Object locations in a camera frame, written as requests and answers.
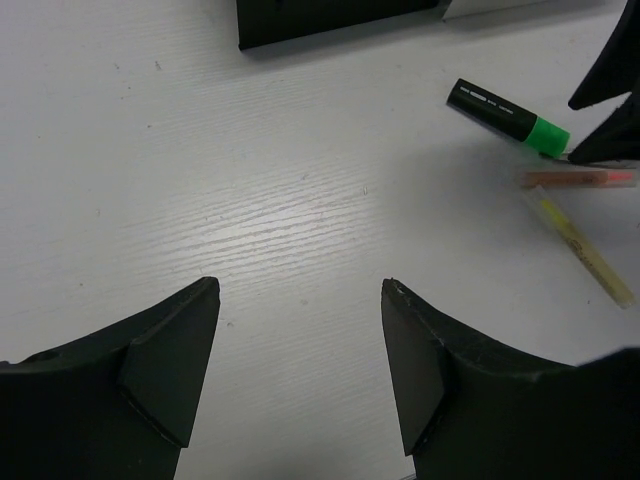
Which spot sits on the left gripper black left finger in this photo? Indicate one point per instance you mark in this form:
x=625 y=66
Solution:
x=119 y=403

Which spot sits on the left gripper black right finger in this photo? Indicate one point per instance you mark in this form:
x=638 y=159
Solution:
x=471 y=407

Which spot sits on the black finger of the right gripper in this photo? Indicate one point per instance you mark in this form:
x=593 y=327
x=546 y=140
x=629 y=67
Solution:
x=616 y=139
x=616 y=70

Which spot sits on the green cap black highlighter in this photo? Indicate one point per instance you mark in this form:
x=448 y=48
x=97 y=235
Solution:
x=508 y=119

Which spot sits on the slim orange pen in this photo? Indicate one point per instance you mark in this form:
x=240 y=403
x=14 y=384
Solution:
x=559 y=179

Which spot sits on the slim yellow pen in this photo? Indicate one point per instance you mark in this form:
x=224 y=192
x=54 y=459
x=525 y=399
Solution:
x=577 y=242

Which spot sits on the white double pen holder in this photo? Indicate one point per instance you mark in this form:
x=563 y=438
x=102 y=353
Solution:
x=455 y=10

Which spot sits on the black double pen holder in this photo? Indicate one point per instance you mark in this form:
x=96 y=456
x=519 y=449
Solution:
x=263 y=22

